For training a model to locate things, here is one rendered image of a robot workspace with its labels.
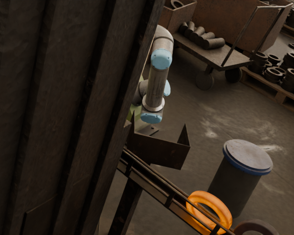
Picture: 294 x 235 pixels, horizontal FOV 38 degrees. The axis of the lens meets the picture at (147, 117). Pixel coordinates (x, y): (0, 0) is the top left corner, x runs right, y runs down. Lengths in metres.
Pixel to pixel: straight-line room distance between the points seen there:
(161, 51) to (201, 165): 1.11
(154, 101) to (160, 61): 0.43
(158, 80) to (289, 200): 1.38
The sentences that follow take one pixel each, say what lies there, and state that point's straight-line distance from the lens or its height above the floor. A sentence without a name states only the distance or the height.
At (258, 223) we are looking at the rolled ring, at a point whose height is 0.76.
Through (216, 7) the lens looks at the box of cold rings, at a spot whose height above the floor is 0.47.
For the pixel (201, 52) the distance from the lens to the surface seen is 4.36.
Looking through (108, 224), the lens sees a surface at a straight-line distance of 2.46.
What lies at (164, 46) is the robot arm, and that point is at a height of 0.90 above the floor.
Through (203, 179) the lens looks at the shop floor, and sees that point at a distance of 3.08.
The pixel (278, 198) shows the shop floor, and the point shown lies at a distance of 3.30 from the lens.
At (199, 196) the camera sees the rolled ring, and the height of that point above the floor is 0.76.
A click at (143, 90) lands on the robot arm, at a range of 3.04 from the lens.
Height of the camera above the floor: 1.70
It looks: 29 degrees down
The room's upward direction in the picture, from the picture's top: 20 degrees clockwise
